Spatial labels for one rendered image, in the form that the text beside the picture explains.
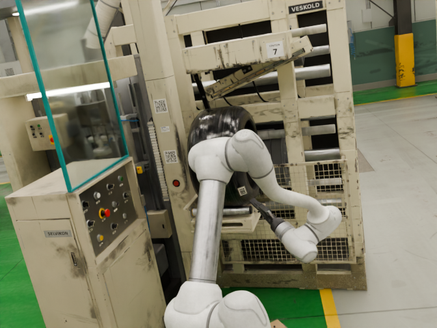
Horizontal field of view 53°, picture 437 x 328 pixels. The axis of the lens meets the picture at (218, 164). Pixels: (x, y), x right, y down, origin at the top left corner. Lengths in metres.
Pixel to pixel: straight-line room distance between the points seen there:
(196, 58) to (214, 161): 1.07
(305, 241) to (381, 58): 9.88
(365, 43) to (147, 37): 9.45
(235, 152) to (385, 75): 10.22
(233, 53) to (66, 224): 1.27
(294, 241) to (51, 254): 1.14
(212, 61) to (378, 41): 9.24
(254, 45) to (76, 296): 1.59
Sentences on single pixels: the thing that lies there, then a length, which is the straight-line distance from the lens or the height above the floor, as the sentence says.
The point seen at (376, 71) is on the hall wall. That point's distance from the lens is 11.65.
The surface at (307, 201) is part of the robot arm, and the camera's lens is 1.89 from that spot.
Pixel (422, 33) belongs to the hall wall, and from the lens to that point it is 11.87.
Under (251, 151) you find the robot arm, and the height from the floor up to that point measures 1.40.
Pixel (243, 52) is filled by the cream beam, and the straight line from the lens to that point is 2.52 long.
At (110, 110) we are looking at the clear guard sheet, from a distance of 2.38.
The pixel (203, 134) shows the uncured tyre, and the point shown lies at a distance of 2.25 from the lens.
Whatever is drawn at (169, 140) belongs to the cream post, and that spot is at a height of 1.32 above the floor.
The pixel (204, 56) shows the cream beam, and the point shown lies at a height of 1.72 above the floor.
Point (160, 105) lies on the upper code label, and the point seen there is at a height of 1.51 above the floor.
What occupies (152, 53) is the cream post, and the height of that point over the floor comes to 1.79.
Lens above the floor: 1.81
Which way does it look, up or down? 16 degrees down
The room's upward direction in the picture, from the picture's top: 10 degrees counter-clockwise
